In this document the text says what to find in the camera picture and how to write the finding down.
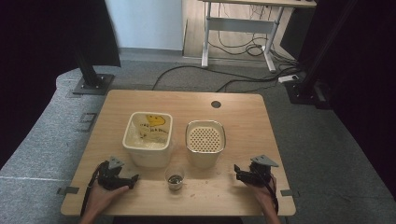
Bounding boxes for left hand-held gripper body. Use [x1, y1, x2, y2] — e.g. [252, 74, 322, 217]
[97, 156, 127, 191]

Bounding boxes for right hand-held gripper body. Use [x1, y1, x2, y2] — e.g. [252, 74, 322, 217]
[247, 154, 280, 188]

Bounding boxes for person's right hand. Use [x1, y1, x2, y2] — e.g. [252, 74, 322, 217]
[245, 174, 278, 215]

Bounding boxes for person's left hand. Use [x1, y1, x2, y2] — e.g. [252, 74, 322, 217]
[83, 181, 130, 217]

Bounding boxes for white bin with plastic liner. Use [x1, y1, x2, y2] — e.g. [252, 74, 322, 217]
[121, 111, 175, 169]

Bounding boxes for grey tape strip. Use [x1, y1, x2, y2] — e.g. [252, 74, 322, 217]
[56, 186, 80, 196]
[279, 189, 301, 198]

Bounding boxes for cream container with perforated strainer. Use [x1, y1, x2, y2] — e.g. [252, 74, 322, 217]
[185, 119, 227, 170]

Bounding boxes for small clear glass cup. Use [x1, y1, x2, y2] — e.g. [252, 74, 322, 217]
[164, 165, 186, 192]

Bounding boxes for grey floor tape marks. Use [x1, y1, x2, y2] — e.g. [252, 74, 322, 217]
[77, 112, 98, 133]

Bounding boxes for white power strip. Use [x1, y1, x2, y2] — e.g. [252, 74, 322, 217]
[277, 74, 300, 84]

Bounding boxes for black curtain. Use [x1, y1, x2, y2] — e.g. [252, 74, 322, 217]
[0, 0, 121, 171]
[279, 0, 396, 200]

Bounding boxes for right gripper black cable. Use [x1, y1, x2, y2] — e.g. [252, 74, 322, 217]
[261, 175, 280, 215]

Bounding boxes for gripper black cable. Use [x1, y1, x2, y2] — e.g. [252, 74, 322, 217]
[79, 161, 110, 217]
[261, 175, 280, 215]

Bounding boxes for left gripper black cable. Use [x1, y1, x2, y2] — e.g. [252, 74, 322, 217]
[79, 161, 110, 217]

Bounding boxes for black stand with base plate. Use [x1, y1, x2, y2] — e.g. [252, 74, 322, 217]
[72, 43, 116, 96]
[283, 0, 359, 110]

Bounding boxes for black floor cables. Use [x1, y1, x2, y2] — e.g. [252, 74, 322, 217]
[151, 3, 304, 93]

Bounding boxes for white metal desk frame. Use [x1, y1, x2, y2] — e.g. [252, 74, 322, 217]
[199, 0, 318, 74]

